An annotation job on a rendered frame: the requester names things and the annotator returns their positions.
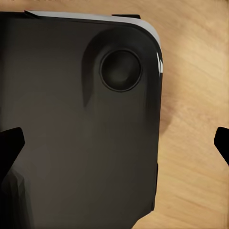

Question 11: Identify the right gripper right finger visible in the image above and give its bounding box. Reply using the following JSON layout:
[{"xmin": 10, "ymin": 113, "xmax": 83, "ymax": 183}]
[{"xmin": 214, "ymin": 127, "xmax": 229, "ymax": 165}]

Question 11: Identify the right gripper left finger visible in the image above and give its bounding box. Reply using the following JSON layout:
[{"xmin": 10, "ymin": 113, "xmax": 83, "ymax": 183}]
[{"xmin": 0, "ymin": 127, "xmax": 25, "ymax": 184}]

